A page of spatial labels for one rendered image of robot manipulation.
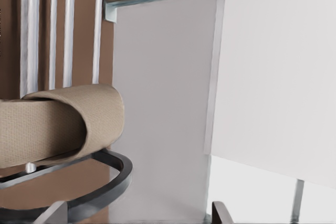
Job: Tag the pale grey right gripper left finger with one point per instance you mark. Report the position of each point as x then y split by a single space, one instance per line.
56 214

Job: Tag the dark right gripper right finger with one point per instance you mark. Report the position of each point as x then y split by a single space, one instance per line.
220 214

